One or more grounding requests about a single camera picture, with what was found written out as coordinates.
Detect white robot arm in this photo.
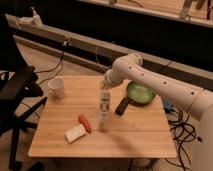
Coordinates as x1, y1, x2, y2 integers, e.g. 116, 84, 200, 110
101, 53, 213, 171

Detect white spray bottle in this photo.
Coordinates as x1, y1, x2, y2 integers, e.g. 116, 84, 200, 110
31, 7, 43, 26

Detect green frying pan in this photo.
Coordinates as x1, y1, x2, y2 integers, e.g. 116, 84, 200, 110
115, 81, 156, 116

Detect orange carrot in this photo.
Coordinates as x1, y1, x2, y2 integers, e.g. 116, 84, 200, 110
78, 115, 92, 134

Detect white mug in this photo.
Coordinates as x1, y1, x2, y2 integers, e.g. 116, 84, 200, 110
48, 77, 64, 98

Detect white sponge block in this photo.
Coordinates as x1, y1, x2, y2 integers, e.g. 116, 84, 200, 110
65, 124, 86, 143

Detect blue power box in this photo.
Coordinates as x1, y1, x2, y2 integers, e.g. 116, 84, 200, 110
162, 99, 172, 111

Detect black office chair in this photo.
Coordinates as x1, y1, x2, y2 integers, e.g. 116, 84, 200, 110
0, 13, 47, 171

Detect grey metal rail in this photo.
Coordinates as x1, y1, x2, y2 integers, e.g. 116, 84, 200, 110
4, 13, 213, 101

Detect black floor cables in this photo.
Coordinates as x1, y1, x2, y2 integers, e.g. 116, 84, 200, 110
165, 104, 204, 171

